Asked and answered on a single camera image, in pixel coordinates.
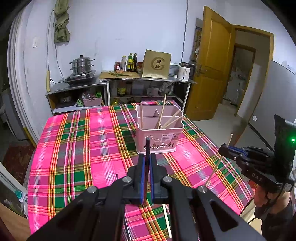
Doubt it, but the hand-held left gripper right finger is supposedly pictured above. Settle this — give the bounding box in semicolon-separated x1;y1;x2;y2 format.
149;153;266;241

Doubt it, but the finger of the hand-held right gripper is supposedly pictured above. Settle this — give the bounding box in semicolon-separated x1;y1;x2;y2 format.
227;146;255;156
218;144;246;163

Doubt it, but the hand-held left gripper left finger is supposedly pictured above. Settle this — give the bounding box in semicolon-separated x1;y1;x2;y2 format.
26;153;147;241

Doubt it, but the black chopstick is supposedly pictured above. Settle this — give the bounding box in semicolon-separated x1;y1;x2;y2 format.
143;137;152;207

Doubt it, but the pink plastic chopstick holder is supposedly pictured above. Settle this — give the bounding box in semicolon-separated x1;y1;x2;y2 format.
135;103;185;155

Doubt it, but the person's right hand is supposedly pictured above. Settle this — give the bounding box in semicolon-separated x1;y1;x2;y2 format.
254;184;292;219

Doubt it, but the pink plaid tablecloth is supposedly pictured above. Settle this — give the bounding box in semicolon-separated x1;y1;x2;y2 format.
27;100;255;241

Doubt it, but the grey panel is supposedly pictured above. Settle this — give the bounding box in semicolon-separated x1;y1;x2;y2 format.
248;60;296;151

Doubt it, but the long steel shelf table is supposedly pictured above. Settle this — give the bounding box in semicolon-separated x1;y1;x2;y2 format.
99;72;197;112

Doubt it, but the yellow wooden door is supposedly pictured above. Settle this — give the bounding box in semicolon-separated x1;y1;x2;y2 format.
185;6;233;121

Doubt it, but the pink storage basket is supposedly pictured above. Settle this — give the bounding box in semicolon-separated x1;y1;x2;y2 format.
82;96;102;107

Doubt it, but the white electric kettle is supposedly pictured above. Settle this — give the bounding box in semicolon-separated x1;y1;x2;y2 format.
178;61;196;81

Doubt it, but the wooden cutting board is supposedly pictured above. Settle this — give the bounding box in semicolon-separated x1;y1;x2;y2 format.
99;71;141;79

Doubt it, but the gold cardboard box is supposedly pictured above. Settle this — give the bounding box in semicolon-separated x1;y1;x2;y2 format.
142;49;172;80

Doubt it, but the steel shelf table with stove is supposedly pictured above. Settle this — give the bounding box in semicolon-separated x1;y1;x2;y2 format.
45;80;109;116

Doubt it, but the gas stove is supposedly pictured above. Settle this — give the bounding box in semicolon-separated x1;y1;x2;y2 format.
64;70;97;87

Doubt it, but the steel steamer pot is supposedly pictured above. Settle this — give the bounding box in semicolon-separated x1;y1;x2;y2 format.
69;55;95;76

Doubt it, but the dark red floor mat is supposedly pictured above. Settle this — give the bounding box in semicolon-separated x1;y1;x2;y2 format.
2;144;35;186

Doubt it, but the green hanging cloth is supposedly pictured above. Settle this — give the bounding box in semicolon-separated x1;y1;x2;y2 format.
54;0;71;43

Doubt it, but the wall calendar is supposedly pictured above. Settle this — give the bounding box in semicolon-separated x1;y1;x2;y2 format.
192;18;203;63

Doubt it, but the yellow door frame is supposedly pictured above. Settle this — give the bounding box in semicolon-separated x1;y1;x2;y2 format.
231;24;274;116

